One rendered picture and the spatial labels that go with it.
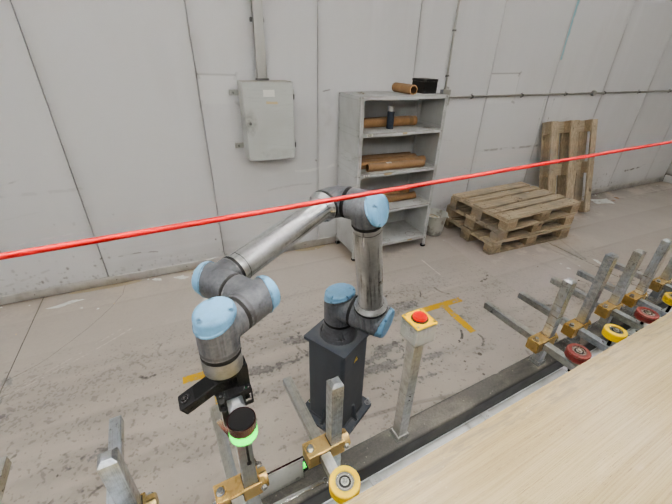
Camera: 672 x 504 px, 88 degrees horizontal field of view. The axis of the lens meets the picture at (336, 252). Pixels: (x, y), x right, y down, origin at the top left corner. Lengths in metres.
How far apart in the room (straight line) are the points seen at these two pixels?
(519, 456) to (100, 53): 3.21
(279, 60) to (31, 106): 1.78
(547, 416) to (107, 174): 3.17
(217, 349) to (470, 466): 0.74
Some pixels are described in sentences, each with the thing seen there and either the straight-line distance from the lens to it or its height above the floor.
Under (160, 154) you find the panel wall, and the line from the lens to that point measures 3.28.
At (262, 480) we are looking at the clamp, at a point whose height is 0.86.
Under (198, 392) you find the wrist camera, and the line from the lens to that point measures 0.92.
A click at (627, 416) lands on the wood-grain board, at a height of 0.90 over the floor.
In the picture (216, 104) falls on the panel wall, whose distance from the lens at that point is 3.23.
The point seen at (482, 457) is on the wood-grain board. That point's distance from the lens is 1.18.
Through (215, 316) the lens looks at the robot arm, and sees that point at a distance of 0.77.
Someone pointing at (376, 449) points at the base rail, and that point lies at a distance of 1.35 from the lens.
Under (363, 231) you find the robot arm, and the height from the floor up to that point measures 1.30.
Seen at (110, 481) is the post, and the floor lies 1.11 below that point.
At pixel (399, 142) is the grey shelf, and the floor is 1.05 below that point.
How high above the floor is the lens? 1.85
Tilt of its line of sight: 29 degrees down
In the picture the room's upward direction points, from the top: 1 degrees clockwise
